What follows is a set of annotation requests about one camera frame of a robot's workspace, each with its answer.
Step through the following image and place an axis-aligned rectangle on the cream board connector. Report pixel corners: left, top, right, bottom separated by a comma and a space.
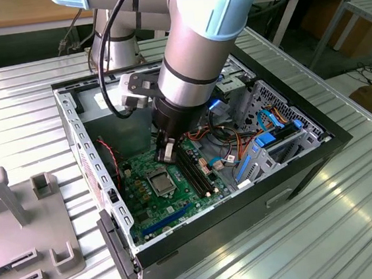
197, 156, 213, 177

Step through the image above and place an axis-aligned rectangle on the grey power supply box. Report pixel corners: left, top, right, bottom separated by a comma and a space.
75, 78, 158, 164

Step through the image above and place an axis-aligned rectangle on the grey metal drive cage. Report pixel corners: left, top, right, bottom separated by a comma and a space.
212, 54, 261, 120

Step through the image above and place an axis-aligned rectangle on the black RAM slot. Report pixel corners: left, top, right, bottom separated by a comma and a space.
179, 139, 212, 197
174, 144, 204, 201
177, 140, 208, 199
181, 137, 216, 195

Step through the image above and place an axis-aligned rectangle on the green motherboard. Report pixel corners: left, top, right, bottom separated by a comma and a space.
115, 133, 237, 249

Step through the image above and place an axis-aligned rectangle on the hard disk in blue carrier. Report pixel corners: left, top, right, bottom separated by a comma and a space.
227, 117, 309, 185

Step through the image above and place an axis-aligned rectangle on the perforated grey disk bay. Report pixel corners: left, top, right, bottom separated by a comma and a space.
219, 72, 338, 192

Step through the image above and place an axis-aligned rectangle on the blue expansion slot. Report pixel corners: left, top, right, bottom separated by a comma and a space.
138, 201, 197, 238

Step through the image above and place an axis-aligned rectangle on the black square chip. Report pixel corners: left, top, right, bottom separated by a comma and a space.
134, 211, 151, 224

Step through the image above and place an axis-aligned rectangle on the black open PC case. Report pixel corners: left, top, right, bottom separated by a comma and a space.
48, 31, 367, 279

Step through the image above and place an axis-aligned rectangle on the black card retention latch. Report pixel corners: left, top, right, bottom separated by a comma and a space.
94, 205, 144, 279

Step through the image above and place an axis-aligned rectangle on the grey parts rack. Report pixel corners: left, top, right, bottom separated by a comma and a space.
0, 159, 88, 279

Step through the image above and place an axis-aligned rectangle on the orange yellow wire bundle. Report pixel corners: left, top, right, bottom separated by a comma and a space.
183, 105, 265, 166

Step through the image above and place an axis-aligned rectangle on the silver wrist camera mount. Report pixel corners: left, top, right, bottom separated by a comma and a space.
152, 137, 180, 166

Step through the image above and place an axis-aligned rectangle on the grey wrist camera with cable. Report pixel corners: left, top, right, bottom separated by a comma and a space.
116, 69, 165, 113

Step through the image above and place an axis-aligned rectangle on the light blue wire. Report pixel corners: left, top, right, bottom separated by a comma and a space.
207, 156, 226, 172

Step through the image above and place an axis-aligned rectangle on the red black twisted wire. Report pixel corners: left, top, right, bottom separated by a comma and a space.
94, 135, 128, 193

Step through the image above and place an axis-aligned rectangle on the blue flat wire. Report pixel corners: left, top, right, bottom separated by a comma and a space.
255, 106, 288, 135

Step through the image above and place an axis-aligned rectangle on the thin cable with plug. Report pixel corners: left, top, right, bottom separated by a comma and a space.
54, 7, 100, 77

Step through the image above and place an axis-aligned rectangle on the metal frame table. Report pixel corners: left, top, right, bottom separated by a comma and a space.
302, 0, 372, 74

